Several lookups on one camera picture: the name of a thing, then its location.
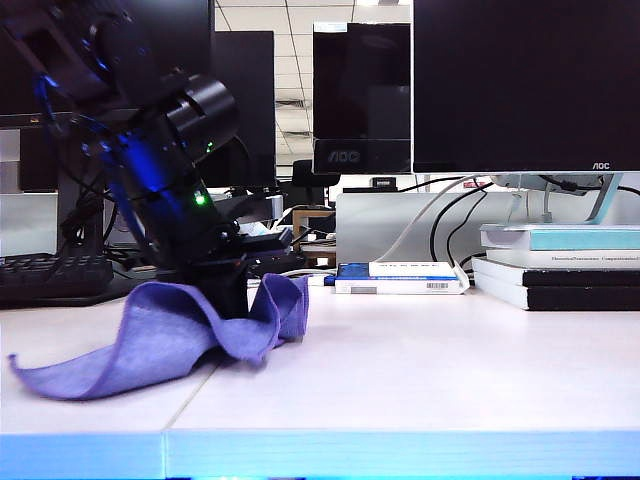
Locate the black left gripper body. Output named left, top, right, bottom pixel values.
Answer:
left=149, top=214, right=251, bottom=287

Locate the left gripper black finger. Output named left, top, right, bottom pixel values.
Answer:
left=199, top=269, right=236, bottom=322
left=233, top=263, right=250, bottom=321

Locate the purple cloth rag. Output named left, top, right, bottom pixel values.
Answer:
left=7, top=272, right=312, bottom=403

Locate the grey desk divider panel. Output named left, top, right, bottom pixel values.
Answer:
left=335, top=191, right=640, bottom=267

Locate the plain black monitor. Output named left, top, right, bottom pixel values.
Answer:
left=213, top=30, right=278, bottom=190

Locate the black keyboard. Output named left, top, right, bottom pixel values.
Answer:
left=0, top=252, right=132, bottom=309

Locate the blue and white box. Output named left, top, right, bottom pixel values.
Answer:
left=323, top=260, right=464, bottom=297

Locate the white book printed spine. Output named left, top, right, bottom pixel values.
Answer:
left=485, top=248, right=640, bottom=272

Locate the teal book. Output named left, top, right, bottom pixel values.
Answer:
left=479, top=223, right=640, bottom=253

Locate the black book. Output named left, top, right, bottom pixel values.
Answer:
left=473, top=273, right=640, bottom=313
left=471, top=256, right=640, bottom=291

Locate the large AOC monitor silver bezel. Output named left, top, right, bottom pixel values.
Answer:
left=411, top=0, right=640, bottom=225

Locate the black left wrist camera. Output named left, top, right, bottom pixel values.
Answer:
left=238, top=227, right=295, bottom=258

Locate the wooden shelf frame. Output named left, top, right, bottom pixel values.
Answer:
left=291, top=208, right=338, bottom=269

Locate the black cable tangle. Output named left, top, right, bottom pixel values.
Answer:
left=58, top=182, right=119, bottom=264

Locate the white flat cable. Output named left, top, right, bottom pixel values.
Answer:
left=379, top=173, right=485, bottom=265

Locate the looped black cable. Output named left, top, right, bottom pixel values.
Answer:
left=431, top=182, right=495, bottom=269

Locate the thin black cable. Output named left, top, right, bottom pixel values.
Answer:
left=397, top=174, right=476, bottom=194

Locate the black AOC monitor white frame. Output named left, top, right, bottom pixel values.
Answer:
left=312, top=20, right=414, bottom=176

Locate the black monitor cable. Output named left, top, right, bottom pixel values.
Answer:
left=539, top=173, right=640, bottom=198

